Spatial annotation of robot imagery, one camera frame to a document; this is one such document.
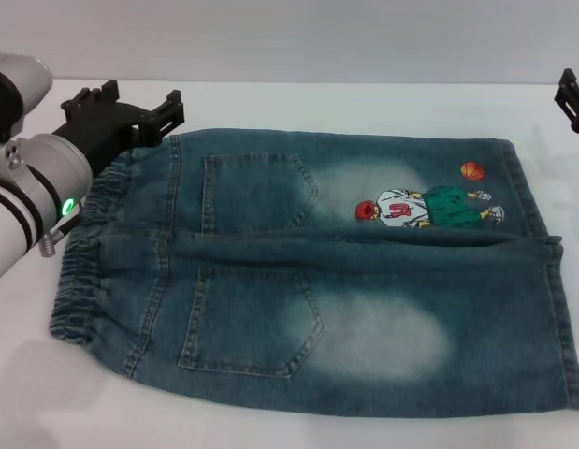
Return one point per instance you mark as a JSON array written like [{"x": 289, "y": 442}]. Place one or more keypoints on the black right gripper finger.
[{"x": 576, "y": 100}]

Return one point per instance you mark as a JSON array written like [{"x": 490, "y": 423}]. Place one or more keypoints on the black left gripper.
[{"x": 106, "y": 131}]

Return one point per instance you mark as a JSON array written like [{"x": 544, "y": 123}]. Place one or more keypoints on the blue denim shorts with basketball print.
[{"x": 364, "y": 304}]

